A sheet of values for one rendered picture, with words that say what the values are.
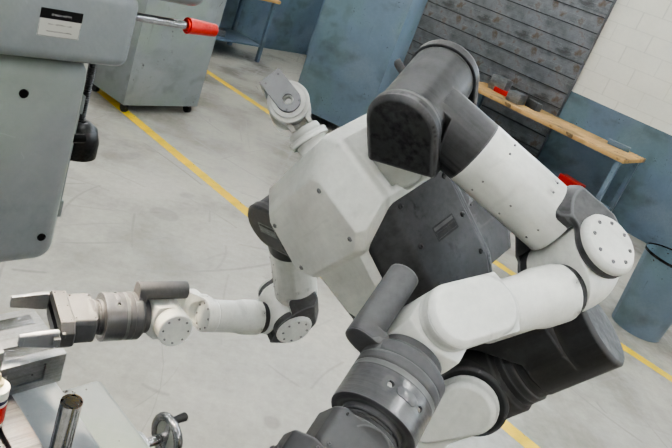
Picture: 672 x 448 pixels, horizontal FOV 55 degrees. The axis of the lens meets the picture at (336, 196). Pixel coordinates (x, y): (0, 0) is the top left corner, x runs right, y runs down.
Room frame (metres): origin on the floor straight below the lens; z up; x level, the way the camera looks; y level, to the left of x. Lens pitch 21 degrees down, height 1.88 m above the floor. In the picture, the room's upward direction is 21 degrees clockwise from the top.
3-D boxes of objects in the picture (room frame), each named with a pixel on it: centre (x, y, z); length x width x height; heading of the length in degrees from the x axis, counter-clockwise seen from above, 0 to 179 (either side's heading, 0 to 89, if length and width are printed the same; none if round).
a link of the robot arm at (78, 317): (0.94, 0.33, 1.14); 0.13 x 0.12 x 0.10; 39
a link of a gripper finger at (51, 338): (0.84, 0.37, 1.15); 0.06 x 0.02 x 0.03; 129
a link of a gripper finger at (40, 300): (0.93, 0.44, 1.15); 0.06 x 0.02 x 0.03; 129
